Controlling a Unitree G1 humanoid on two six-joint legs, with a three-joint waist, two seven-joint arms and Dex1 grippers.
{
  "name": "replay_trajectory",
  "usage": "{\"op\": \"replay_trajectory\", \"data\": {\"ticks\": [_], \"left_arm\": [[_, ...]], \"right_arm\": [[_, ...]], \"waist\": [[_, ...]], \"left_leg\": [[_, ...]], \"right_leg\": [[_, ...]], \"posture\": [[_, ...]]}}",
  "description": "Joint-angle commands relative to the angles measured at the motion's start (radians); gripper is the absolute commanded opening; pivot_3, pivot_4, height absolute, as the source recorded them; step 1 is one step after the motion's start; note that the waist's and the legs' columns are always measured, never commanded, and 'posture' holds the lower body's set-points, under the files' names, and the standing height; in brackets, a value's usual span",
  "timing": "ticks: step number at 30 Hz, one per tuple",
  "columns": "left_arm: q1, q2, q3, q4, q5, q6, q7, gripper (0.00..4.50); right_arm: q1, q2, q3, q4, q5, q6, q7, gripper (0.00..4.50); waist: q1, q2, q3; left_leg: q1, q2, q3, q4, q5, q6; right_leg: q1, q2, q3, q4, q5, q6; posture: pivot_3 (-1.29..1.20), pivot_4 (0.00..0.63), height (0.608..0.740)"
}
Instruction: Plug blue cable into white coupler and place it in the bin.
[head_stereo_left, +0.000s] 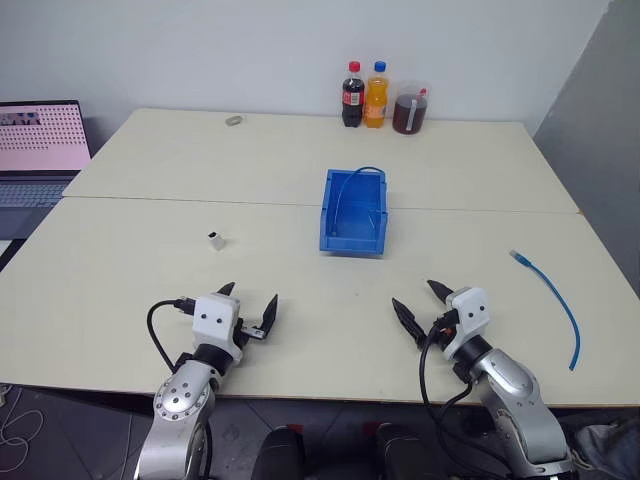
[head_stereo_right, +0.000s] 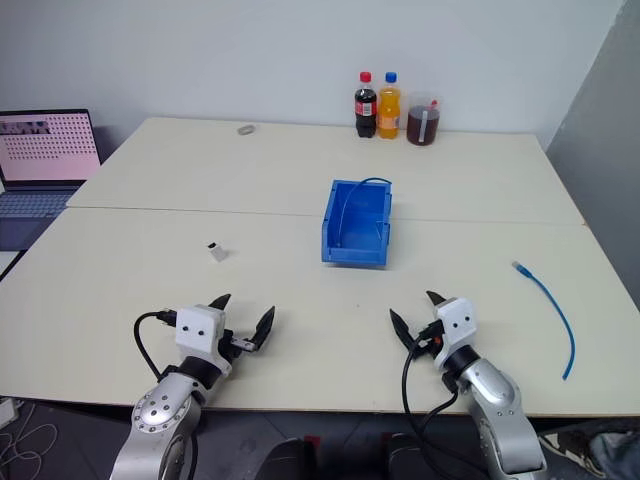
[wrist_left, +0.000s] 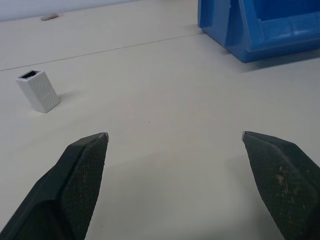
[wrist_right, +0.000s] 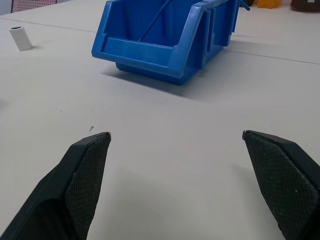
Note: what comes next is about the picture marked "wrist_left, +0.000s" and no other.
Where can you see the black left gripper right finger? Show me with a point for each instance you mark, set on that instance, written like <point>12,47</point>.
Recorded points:
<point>282,180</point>

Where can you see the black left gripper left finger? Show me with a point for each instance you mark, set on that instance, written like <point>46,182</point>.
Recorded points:
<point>67,190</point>

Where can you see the white rectangular coupler block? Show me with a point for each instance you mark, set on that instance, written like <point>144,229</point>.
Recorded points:
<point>40,91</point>

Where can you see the blue plastic storage bin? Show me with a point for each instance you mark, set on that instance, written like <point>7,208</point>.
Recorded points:
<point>262,27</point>

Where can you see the small brown debris piece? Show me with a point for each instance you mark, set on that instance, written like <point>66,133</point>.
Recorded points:
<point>49,17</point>

